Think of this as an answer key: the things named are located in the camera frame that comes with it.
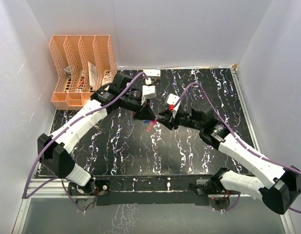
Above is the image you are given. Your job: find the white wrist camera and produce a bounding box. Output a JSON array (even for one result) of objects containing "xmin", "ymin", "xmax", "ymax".
[
  {"xmin": 165, "ymin": 94, "xmax": 180, "ymax": 118},
  {"xmin": 141, "ymin": 78, "xmax": 156, "ymax": 104}
]

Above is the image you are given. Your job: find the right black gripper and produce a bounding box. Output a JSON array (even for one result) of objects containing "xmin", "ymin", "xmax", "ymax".
[{"xmin": 156, "ymin": 107, "xmax": 203, "ymax": 131}]

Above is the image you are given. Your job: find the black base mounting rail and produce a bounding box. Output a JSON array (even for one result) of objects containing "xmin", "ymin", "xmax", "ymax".
[{"xmin": 67, "ymin": 170, "xmax": 241, "ymax": 207}]

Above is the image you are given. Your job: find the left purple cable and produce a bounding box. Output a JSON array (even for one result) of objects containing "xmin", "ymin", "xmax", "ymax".
[{"xmin": 22, "ymin": 72, "xmax": 151, "ymax": 198}]

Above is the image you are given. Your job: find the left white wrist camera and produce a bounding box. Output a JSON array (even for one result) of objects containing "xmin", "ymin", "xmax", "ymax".
[{"xmin": 141, "ymin": 78, "xmax": 156, "ymax": 104}]

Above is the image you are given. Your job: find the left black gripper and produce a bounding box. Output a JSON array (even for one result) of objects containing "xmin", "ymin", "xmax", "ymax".
[{"xmin": 120, "ymin": 93, "xmax": 155, "ymax": 121}]

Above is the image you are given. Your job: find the white small cardboard box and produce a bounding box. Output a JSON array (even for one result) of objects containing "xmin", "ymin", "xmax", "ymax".
[{"xmin": 143, "ymin": 69, "xmax": 161, "ymax": 80}]

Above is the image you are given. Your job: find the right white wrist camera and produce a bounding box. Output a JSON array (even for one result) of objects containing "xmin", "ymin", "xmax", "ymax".
[{"xmin": 165, "ymin": 94, "xmax": 180, "ymax": 118}]

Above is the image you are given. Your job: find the purple cable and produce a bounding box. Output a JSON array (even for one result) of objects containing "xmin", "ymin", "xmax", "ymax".
[
  {"xmin": 22, "ymin": 72, "xmax": 151, "ymax": 198},
  {"xmin": 172, "ymin": 82, "xmax": 301, "ymax": 215}
]

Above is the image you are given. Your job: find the white paper packet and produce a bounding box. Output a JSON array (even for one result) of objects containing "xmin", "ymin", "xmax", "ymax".
[{"xmin": 88, "ymin": 61, "xmax": 98, "ymax": 90}]

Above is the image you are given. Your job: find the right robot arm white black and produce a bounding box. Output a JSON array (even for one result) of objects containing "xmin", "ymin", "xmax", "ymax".
[{"xmin": 158, "ymin": 100, "xmax": 301, "ymax": 215}]

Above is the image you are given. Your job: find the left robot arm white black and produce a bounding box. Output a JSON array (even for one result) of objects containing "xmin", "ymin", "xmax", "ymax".
[{"xmin": 38, "ymin": 72, "xmax": 156, "ymax": 195}]

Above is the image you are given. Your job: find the orange plastic file organizer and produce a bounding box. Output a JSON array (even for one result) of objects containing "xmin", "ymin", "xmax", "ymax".
[{"xmin": 49, "ymin": 35, "xmax": 117, "ymax": 110}]

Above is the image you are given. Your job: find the white labelled packet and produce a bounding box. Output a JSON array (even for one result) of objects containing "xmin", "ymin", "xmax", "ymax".
[{"xmin": 102, "ymin": 73, "xmax": 113, "ymax": 86}]

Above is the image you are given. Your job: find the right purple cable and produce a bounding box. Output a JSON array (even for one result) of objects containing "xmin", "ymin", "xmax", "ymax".
[{"xmin": 172, "ymin": 82, "xmax": 301, "ymax": 215}]

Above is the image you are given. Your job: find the pink strap keyring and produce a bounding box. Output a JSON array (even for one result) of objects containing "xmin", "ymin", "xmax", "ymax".
[{"xmin": 146, "ymin": 120, "xmax": 156, "ymax": 133}]

